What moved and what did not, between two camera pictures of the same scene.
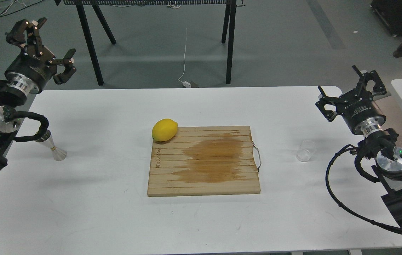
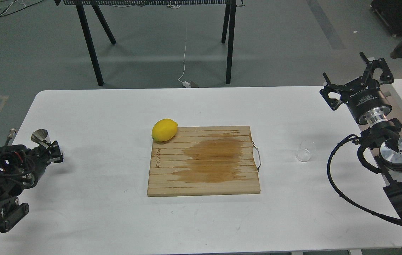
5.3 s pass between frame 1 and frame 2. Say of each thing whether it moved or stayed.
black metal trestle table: stayed
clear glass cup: stayed
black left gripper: moved
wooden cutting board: stayed
